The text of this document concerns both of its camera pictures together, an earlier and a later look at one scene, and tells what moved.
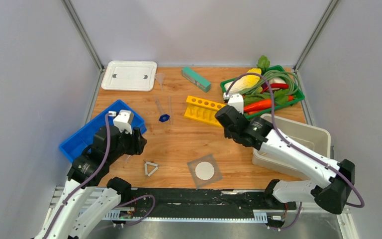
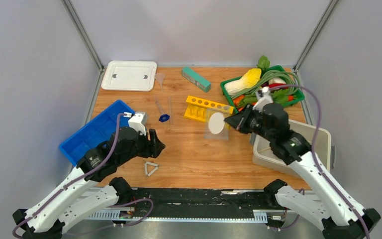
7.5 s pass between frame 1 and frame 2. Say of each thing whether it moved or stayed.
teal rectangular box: stayed
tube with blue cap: stayed
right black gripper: moved
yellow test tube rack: stayed
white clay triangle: stayed
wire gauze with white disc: moved
